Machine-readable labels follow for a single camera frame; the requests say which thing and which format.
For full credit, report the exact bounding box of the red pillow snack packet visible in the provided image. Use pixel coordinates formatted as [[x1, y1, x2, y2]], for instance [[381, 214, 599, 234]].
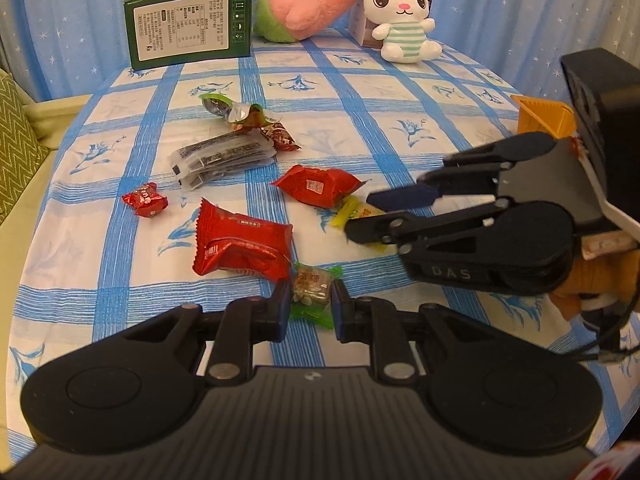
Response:
[[271, 164, 365, 209]]

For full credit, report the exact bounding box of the green snack packet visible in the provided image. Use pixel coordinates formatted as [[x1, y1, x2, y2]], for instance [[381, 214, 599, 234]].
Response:
[[199, 91, 281, 128]]

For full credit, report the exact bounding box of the small red candy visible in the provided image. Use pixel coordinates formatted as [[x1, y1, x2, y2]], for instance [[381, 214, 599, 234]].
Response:
[[121, 181, 170, 219]]

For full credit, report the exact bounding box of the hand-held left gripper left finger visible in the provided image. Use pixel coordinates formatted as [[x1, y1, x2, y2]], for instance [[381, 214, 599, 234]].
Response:
[[121, 279, 293, 387]]

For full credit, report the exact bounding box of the yellow plastic tray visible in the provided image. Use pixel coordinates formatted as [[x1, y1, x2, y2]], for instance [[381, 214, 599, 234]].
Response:
[[510, 94, 578, 140]]

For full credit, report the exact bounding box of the clear black snack packet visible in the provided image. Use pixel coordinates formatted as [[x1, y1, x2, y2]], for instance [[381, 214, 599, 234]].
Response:
[[177, 160, 273, 192], [169, 132, 276, 178]]

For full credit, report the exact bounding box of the green clear candy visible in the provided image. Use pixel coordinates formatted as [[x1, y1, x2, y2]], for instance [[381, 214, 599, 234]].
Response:
[[289, 261, 345, 330]]

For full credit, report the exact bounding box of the white rabbit plush toy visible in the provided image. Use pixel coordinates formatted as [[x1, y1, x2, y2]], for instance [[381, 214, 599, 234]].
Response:
[[355, 0, 443, 64]]

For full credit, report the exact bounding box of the blue star-print curtain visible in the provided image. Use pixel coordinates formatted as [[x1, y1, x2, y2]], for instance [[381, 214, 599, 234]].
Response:
[[0, 0, 640, 111]]

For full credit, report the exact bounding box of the green cardboard box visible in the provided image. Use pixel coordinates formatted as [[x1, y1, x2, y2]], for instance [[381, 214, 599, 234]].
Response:
[[123, 0, 252, 72]]

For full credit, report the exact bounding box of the yellow candy packet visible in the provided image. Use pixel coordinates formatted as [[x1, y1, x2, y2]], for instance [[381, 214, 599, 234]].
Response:
[[329, 195, 401, 250]]

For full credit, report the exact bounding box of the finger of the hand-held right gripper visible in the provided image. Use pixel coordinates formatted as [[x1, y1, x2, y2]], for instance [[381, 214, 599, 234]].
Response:
[[344, 198, 512, 254], [366, 132, 557, 212]]

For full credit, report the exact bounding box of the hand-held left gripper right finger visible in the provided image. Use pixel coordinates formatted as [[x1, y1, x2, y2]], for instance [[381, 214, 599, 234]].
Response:
[[331, 279, 506, 388]]

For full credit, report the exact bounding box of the large red snack packet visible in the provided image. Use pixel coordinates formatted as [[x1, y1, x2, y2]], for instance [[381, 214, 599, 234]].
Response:
[[192, 198, 295, 279]]

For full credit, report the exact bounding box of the blue checked tablecloth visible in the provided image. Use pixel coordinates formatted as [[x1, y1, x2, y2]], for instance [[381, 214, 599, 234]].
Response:
[[0, 27, 640, 461]]

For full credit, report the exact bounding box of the red patterned cloth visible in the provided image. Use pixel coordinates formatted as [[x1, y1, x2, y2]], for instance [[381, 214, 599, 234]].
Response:
[[572, 440, 640, 480]]

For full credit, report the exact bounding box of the pink green plush toy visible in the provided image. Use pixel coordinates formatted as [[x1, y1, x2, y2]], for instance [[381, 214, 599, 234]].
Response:
[[256, 0, 368, 43]]

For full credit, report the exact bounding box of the green zigzag cushion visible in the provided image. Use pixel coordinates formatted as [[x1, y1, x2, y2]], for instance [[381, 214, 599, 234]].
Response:
[[0, 67, 51, 226]]

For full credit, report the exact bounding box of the white brown cardboard box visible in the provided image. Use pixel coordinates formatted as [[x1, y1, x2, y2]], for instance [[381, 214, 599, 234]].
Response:
[[348, 0, 438, 48]]

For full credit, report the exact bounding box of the person's right hand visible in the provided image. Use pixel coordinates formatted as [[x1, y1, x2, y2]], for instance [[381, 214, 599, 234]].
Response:
[[549, 246, 639, 321]]

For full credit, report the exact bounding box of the black cable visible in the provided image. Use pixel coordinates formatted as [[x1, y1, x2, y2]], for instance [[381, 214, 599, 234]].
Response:
[[565, 330, 631, 366]]

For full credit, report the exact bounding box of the cream sofa seat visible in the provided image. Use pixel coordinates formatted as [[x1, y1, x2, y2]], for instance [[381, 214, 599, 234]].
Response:
[[0, 92, 93, 341]]

